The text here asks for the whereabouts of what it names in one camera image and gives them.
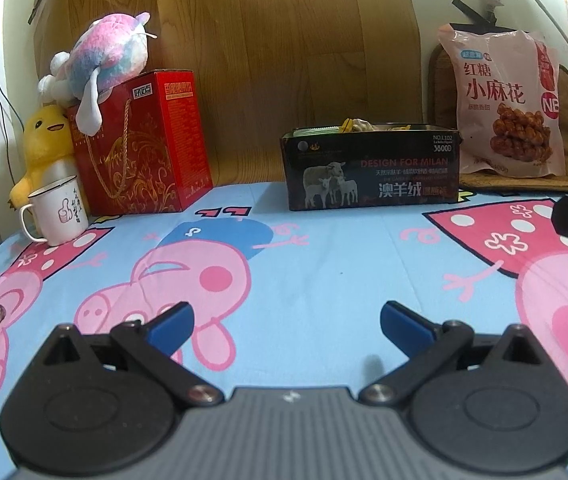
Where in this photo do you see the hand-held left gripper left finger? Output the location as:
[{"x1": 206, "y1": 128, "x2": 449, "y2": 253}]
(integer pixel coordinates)
[{"x1": 38, "y1": 301, "x2": 225, "y2": 407}]

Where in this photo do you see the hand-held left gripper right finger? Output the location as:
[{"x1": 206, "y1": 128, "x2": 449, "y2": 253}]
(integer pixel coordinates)
[{"x1": 358, "y1": 300, "x2": 548, "y2": 407}]

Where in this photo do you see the light green snack packet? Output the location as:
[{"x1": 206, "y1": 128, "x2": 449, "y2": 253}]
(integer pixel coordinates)
[{"x1": 291, "y1": 126, "x2": 342, "y2": 137}]

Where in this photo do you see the wood grain wall panel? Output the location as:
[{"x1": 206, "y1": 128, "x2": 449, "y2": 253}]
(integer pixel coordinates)
[{"x1": 28, "y1": 0, "x2": 425, "y2": 186}]

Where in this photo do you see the black cardboard box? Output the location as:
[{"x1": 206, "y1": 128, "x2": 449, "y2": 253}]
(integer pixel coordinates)
[{"x1": 280, "y1": 122, "x2": 460, "y2": 212}]

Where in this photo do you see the yellow duck plush toy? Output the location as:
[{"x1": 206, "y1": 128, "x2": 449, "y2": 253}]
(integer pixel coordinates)
[{"x1": 8, "y1": 104, "x2": 77, "y2": 208}]

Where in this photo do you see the white enamel mug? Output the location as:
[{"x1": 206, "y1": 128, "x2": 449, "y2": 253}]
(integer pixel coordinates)
[{"x1": 19, "y1": 175, "x2": 90, "y2": 247}]

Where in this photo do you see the red gift box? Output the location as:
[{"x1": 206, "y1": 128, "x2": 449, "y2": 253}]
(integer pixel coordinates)
[{"x1": 68, "y1": 69, "x2": 213, "y2": 216}]

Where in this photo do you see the pink blue plush toy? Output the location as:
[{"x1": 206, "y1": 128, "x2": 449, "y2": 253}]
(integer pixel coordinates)
[{"x1": 38, "y1": 11, "x2": 157, "y2": 136}]

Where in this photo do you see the black tape strip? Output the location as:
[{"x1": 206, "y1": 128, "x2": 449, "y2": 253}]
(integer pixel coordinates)
[
  {"x1": 27, "y1": 0, "x2": 48, "y2": 26},
  {"x1": 451, "y1": 0, "x2": 495, "y2": 25}
]

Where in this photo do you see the pink fried dough snack bag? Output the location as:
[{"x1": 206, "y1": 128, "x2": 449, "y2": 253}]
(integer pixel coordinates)
[{"x1": 437, "y1": 22, "x2": 567, "y2": 179}]

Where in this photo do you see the cartoon printed bed sheet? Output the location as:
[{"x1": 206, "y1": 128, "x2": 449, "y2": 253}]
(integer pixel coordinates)
[{"x1": 0, "y1": 180, "x2": 568, "y2": 480}]

